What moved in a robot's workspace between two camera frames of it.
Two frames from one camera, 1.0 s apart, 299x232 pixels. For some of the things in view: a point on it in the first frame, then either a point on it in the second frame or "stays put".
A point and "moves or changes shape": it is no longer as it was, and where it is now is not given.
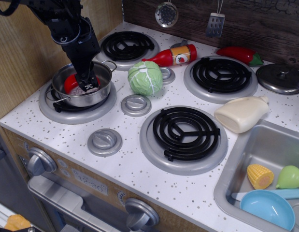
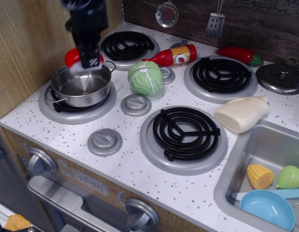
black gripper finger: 92,79 → 94,57
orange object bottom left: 15,222 stays put
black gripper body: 81,52 → 88,24
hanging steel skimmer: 166,14 stays put
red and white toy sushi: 72,86 moves or changes shape
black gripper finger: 81,81 → 85,58
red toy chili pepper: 241,54 stays put
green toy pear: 291,177 stays put
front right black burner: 184,140 stays put
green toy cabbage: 146,78 stays put
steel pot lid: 280,79 stays put
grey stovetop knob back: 168,75 stays put
